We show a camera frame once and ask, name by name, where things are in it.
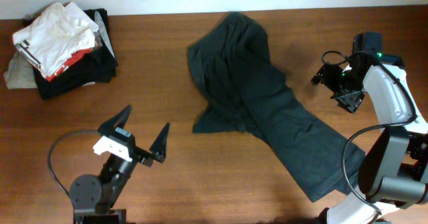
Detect black folded shirt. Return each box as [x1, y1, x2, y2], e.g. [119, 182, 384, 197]
[33, 9, 118, 100]

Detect white folded shirt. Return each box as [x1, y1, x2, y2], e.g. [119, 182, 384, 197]
[13, 2, 99, 78]

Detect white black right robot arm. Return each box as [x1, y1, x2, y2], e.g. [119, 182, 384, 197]
[311, 31, 427, 223]

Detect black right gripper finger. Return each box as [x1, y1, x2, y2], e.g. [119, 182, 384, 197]
[311, 66, 326, 86]
[330, 91, 365, 113]

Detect red folded shirt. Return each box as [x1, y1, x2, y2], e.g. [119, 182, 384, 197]
[45, 48, 92, 82]

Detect dark green Nike t-shirt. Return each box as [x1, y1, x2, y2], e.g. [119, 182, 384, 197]
[188, 12, 365, 202]

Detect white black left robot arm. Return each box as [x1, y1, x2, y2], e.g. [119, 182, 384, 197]
[69, 105, 171, 224]

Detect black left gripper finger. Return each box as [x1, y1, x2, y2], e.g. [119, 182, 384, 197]
[149, 122, 171, 163]
[97, 104, 132, 136]

